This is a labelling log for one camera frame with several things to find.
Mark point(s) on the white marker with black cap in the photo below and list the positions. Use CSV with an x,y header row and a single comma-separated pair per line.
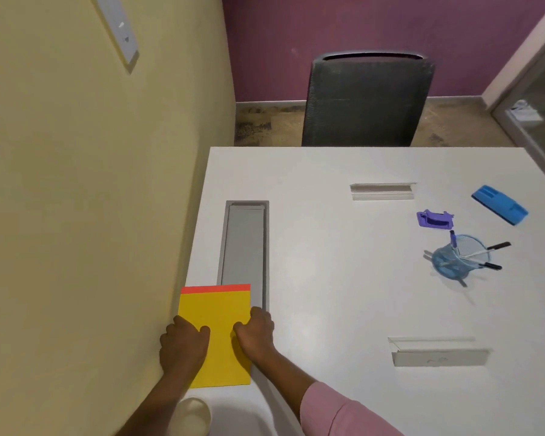
x,y
493,248

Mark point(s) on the beige round bin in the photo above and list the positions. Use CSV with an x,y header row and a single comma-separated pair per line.
x,y
191,415

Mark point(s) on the yellow paper pad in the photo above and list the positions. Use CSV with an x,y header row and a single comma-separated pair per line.
x,y
215,313

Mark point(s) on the purple stapler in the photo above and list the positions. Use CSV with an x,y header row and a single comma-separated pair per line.
x,y
433,220

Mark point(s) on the blue capped pen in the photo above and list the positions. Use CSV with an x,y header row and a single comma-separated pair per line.
x,y
453,240

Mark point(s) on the black mesh office chair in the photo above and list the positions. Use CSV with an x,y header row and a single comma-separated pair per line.
x,y
365,102

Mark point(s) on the person's left thumb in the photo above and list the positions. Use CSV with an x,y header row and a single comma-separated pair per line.
x,y
205,333

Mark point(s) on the person's right forearm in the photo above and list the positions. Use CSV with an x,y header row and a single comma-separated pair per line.
x,y
299,395

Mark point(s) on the glass door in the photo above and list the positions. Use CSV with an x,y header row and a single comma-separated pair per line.
x,y
533,93

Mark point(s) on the white wall switch panel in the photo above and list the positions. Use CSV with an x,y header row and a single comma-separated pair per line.
x,y
118,29

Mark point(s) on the person's left hand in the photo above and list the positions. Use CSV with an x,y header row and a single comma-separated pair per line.
x,y
181,347

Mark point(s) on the white pen with black tip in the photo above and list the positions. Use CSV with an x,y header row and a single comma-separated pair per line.
x,y
489,266

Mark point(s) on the blue mesh pen holder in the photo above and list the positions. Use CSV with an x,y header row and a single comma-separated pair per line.
x,y
456,261

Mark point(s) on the grey pen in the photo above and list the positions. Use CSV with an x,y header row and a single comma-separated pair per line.
x,y
461,282

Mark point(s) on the white object behind glass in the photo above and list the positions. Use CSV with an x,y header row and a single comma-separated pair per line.
x,y
524,112

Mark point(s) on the person's right thumb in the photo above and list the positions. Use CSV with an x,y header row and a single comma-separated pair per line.
x,y
240,330

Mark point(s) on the person's left forearm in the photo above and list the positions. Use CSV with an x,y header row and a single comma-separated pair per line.
x,y
156,406

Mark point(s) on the blue whiteboard eraser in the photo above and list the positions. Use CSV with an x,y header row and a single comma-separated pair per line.
x,y
499,204

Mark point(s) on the person's right hand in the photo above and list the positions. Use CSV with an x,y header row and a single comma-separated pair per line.
x,y
256,336

